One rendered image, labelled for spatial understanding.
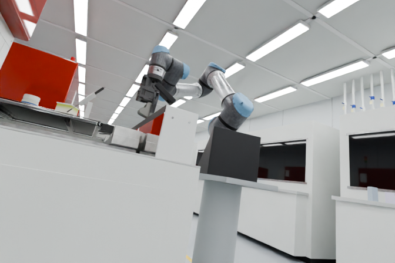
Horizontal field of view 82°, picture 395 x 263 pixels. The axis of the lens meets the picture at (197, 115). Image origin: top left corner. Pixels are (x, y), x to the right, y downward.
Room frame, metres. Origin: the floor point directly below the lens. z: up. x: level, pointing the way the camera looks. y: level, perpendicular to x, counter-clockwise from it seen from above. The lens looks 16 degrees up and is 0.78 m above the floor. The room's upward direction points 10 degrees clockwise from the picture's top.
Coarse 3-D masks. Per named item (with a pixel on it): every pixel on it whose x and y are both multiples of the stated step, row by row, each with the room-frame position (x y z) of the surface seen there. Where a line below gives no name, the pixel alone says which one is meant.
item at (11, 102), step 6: (0, 102) 0.54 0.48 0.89; (6, 102) 0.54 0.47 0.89; (12, 102) 0.55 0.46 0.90; (18, 102) 0.55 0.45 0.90; (24, 108) 0.56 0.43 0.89; (30, 108) 0.57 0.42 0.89; (36, 108) 0.57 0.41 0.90; (42, 108) 0.57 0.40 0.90; (54, 114) 0.59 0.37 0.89; (60, 114) 0.59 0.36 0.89; (66, 114) 0.60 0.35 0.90; (72, 114) 0.61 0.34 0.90; (78, 120) 0.61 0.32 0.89; (84, 120) 0.62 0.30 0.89; (90, 120) 0.62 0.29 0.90; (96, 120) 0.63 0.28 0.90
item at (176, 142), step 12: (168, 108) 0.55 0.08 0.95; (168, 120) 0.55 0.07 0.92; (180, 120) 0.57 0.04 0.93; (192, 120) 0.58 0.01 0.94; (168, 132) 0.56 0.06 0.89; (180, 132) 0.57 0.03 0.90; (192, 132) 0.58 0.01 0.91; (168, 144) 0.56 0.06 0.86; (180, 144) 0.57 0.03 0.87; (192, 144) 0.59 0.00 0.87; (156, 156) 0.55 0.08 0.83; (168, 156) 0.56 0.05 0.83; (180, 156) 0.58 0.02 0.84
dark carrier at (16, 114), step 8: (0, 104) 0.60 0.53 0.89; (8, 104) 0.58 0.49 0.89; (8, 112) 0.71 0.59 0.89; (16, 112) 0.68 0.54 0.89; (24, 112) 0.65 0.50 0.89; (32, 112) 0.63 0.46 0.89; (40, 112) 0.61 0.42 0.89; (24, 120) 0.83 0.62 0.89; (32, 120) 0.80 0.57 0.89; (40, 120) 0.76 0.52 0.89; (48, 120) 0.73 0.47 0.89; (56, 120) 0.70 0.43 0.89; (72, 120) 0.65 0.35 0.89; (56, 128) 0.89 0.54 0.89; (64, 128) 0.85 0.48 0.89; (80, 128) 0.78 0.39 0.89; (88, 128) 0.75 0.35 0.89
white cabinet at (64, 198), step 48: (0, 144) 0.38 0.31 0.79; (48, 144) 0.41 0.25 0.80; (0, 192) 0.39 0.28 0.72; (48, 192) 0.42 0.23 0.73; (96, 192) 0.45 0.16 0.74; (144, 192) 0.48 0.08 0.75; (192, 192) 0.53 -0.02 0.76; (0, 240) 0.40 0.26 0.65; (48, 240) 0.42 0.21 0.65; (96, 240) 0.45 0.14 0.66; (144, 240) 0.49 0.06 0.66
